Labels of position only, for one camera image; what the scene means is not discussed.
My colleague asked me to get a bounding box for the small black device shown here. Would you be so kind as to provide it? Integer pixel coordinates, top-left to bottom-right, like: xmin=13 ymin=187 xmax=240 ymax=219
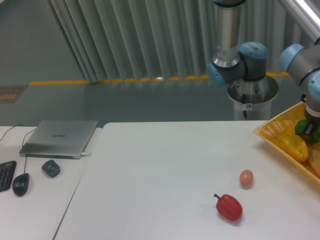
xmin=41 ymin=159 xmax=61 ymax=178

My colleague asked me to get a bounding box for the bread roll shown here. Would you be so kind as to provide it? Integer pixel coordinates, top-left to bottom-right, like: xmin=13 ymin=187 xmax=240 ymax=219
xmin=307 ymin=149 xmax=320 ymax=176

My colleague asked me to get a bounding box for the silver closed laptop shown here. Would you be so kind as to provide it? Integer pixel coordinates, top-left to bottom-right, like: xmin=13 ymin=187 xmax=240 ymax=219
xmin=19 ymin=120 xmax=98 ymax=159

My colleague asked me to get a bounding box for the yellow bell pepper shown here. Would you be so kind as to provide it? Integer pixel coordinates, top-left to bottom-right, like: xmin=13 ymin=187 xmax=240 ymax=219
xmin=281 ymin=135 xmax=309 ymax=163

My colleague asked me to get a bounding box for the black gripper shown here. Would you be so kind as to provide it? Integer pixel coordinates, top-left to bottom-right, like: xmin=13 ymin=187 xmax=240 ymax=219
xmin=301 ymin=108 xmax=320 ymax=140

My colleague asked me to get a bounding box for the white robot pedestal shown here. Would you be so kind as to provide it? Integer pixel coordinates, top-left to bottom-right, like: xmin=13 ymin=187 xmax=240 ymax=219
xmin=227 ymin=75 xmax=279 ymax=121

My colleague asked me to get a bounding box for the black computer mouse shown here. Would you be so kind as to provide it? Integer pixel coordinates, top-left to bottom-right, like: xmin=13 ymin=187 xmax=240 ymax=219
xmin=12 ymin=173 xmax=30 ymax=197

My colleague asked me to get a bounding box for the grey pleated curtain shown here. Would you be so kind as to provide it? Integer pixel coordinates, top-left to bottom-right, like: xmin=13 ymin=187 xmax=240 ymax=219
xmin=48 ymin=0 xmax=320 ymax=83

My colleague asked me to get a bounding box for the black keyboard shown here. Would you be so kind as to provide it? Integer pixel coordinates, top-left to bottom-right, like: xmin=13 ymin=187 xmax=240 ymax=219
xmin=0 ymin=161 xmax=17 ymax=192

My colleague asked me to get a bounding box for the red bell pepper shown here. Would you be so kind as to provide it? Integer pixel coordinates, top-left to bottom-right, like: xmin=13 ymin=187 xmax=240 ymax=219
xmin=213 ymin=193 xmax=243 ymax=222

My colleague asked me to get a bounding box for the black pedestal cable with tag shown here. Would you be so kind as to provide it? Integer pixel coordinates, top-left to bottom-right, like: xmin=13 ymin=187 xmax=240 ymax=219
xmin=241 ymin=93 xmax=252 ymax=119

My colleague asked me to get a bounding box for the black laptop cable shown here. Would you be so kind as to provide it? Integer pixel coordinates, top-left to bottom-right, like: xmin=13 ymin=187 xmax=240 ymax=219
xmin=0 ymin=124 xmax=26 ymax=142

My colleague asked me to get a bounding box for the black mouse cable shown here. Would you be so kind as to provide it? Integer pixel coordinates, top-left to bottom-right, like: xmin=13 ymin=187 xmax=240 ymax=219
xmin=21 ymin=126 xmax=38 ymax=174

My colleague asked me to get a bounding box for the yellow plastic basket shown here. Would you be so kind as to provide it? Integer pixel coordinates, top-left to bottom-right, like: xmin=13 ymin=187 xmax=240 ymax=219
xmin=254 ymin=102 xmax=320 ymax=184

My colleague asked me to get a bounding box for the brown egg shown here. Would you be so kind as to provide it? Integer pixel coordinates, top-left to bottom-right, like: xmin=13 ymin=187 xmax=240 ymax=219
xmin=239 ymin=169 xmax=254 ymax=189

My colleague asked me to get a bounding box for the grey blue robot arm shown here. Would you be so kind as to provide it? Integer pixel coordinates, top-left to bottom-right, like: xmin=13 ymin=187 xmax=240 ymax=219
xmin=207 ymin=0 xmax=320 ymax=143

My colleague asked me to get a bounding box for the green bell pepper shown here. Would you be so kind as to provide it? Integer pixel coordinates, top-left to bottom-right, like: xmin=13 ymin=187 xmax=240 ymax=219
xmin=294 ymin=119 xmax=320 ymax=144

